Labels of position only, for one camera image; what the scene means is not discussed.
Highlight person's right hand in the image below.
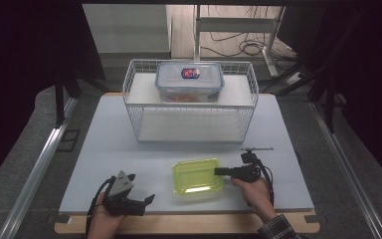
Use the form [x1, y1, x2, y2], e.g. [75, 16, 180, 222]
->
[230, 176, 279, 224]

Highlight clear container with blue lid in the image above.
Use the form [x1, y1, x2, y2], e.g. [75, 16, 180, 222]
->
[154, 62, 226, 104]

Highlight dark curtain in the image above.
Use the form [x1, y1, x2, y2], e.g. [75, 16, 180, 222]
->
[278, 0, 382, 187]
[0, 0, 105, 193]

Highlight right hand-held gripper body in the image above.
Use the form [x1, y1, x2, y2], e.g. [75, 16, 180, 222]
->
[233, 146, 275, 184]

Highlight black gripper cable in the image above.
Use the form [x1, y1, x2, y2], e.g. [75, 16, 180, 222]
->
[253, 155, 277, 207]
[85, 177, 116, 238]

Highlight black metal stand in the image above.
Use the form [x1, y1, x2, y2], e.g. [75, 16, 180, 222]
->
[306, 66, 349, 133]
[53, 66, 84, 128]

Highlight black floor cables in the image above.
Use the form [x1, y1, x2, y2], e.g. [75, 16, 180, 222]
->
[200, 5, 299, 58]

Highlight clear container with green lid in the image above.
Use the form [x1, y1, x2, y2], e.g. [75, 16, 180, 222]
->
[171, 157, 227, 202]

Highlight person's left hand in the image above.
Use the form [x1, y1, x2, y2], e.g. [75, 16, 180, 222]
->
[87, 192, 128, 239]

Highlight aluminium rail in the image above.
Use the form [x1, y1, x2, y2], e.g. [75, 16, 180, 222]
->
[0, 98, 79, 239]
[309, 101, 382, 239]

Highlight white desk frame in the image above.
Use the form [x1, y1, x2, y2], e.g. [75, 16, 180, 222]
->
[193, 4, 287, 78]

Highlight white wire rack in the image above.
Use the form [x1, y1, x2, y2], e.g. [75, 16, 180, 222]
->
[122, 59, 260, 144]

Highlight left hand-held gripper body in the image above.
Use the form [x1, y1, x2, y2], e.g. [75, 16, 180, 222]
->
[101, 170, 147, 218]

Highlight white cabinet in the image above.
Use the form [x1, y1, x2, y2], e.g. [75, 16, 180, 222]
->
[82, 3, 173, 56]

